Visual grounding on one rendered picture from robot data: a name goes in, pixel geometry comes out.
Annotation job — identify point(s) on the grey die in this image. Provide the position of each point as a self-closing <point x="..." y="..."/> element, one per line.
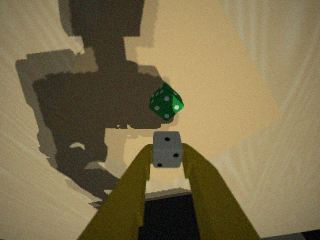
<point x="167" y="149"/>

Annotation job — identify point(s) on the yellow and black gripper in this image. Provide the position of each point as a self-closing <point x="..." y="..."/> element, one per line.
<point x="219" y="215"/>

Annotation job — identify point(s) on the tan flat mat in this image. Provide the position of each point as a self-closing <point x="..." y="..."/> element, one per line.
<point x="134" y="48"/>

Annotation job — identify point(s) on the green die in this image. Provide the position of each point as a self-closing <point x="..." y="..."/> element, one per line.
<point x="166" y="102"/>

